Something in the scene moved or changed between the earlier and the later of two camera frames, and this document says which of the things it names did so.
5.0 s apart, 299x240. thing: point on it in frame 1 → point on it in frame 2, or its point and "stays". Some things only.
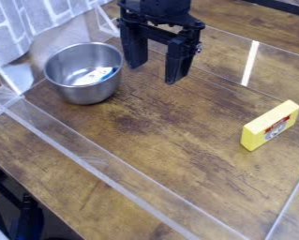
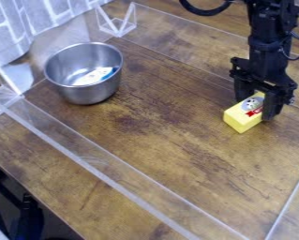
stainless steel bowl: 86,70 stays
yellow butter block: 270,126 → 246,113
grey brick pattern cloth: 17,21 stays
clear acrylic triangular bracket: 106,24 stays
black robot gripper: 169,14 → 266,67
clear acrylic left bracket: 2,98 stays
